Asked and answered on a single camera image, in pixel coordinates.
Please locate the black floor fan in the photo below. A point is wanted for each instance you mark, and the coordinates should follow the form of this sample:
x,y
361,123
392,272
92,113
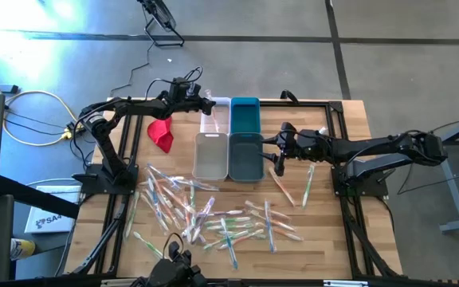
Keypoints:
x,y
162,16

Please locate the grey desk frame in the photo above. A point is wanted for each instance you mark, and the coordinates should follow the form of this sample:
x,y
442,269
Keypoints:
x,y
450,191

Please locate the yellow can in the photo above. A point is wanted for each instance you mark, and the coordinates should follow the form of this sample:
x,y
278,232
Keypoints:
x,y
24,249

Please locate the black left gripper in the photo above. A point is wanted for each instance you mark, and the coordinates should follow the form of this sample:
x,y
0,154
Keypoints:
x,y
189,105

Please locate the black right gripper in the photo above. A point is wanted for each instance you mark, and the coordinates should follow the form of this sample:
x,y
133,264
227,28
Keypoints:
x,y
305,145

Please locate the black desk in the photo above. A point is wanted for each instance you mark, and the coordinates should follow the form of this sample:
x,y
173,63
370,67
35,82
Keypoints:
x,y
34,195

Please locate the dark grey plastic bin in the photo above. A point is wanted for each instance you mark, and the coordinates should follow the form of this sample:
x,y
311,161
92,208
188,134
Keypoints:
x,y
245,163

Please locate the purple wrapped toothbrush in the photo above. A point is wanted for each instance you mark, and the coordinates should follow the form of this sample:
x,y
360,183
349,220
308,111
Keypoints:
x,y
229,213
205,213

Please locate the clear plastic bin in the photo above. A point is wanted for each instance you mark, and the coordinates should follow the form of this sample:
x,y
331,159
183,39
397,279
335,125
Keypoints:
x,y
223,119

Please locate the white printed box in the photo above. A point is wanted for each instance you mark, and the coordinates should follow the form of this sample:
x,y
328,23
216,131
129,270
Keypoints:
x,y
48,223

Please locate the teal plastic bin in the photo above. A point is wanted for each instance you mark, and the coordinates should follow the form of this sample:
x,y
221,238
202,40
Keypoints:
x,y
245,117

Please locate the white light bar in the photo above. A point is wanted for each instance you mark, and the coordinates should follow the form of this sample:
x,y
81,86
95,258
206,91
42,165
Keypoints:
x,y
124,282
345,283

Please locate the beige plastic bin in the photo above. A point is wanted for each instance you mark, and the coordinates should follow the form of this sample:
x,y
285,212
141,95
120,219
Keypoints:
x,y
210,159

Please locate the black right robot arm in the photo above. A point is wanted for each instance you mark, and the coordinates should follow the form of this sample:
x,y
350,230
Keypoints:
x,y
373,147

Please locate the red cloth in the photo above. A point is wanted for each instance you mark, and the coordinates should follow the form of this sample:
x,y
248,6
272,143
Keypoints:
x,y
162,135

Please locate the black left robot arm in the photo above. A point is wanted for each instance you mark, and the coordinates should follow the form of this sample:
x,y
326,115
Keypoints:
x,y
106,131

